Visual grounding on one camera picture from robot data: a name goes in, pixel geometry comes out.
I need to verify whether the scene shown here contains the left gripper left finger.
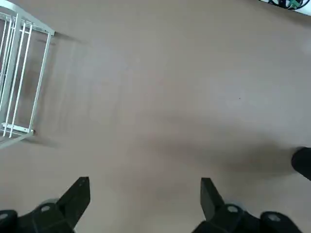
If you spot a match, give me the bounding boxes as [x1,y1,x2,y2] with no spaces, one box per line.
[0,176,91,233]

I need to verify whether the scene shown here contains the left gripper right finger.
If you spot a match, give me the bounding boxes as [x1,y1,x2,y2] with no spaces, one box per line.
[194,177,303,233]

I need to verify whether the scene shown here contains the white wire rack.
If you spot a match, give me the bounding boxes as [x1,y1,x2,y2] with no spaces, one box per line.
[0,5,55,149]

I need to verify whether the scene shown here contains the black ribbed vase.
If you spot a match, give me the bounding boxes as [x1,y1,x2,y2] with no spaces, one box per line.
[291,146,311,182]

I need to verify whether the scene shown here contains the tangled desk cables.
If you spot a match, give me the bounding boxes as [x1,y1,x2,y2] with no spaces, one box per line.
[258,0,311,14]

